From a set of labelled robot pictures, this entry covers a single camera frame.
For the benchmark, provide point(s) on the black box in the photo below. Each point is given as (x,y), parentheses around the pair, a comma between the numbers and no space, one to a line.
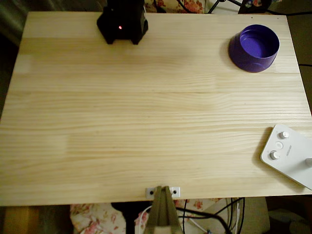
(243,10)

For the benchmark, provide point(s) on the beige box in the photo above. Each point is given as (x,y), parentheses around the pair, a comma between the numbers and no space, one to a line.
(256,214)

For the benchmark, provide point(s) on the white control box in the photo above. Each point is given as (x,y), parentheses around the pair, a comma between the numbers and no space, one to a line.
(292,158)

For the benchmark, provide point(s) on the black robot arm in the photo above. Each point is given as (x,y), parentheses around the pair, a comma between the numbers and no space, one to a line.
(122,17)

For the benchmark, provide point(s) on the purple bowl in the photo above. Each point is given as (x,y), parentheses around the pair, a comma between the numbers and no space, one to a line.
(258,46)

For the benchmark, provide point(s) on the floral cloth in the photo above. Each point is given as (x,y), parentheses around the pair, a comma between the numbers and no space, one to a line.
(192,6)
(92,219)

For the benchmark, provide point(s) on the black tripod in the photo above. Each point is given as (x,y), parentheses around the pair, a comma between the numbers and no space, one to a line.
(214,6)

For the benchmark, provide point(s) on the white metal bracket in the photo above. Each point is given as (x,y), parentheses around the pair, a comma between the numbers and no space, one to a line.
(147,190)

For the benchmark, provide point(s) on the olive camera stand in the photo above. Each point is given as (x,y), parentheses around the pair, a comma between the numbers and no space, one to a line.
(162,214)

